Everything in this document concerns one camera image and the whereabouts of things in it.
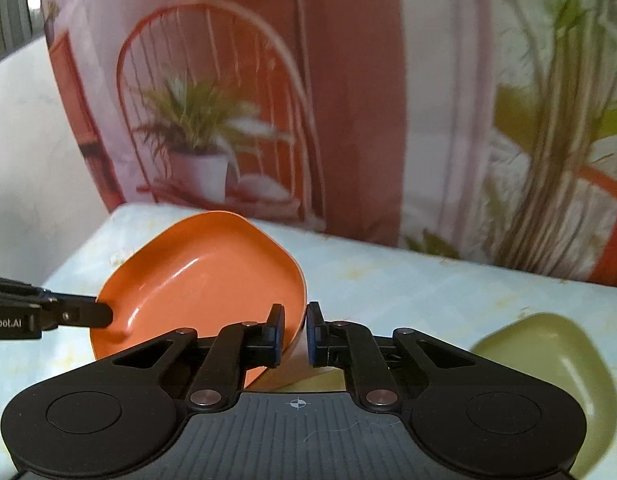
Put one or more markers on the orange square plate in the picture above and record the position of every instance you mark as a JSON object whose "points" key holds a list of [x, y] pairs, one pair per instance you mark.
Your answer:
{"points": [[205, 272]]}

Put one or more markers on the printed room backdrop cloth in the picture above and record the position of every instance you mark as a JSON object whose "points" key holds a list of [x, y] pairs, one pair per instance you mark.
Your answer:
{"points": [[483, 130]]}

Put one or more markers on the large green plate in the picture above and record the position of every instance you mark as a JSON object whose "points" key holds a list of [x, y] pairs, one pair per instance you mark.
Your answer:
{"points": [[533, 400]]}

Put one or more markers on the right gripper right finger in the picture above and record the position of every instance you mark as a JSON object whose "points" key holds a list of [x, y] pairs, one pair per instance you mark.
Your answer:
{"points": [[352, 348]]}

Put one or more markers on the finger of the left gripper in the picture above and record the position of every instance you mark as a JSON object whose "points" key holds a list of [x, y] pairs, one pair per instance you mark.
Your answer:
{"points": [[60, 309]]}

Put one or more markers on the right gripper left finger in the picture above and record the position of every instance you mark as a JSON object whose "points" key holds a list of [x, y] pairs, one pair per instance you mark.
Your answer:
{"points": [[226, 358]]}

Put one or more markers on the floral checked tablecloth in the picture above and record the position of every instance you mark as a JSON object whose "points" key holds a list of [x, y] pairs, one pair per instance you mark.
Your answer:
{"points": [[459, 302]]}

